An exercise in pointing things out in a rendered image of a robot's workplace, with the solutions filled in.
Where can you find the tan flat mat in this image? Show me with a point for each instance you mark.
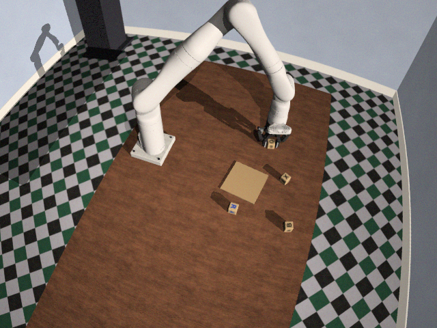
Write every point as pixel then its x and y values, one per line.
pixel 244 182

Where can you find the tan block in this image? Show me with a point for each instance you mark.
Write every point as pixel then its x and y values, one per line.
pixel 233 208
pixel 288 226
pixel 270 144
pixel 285 178

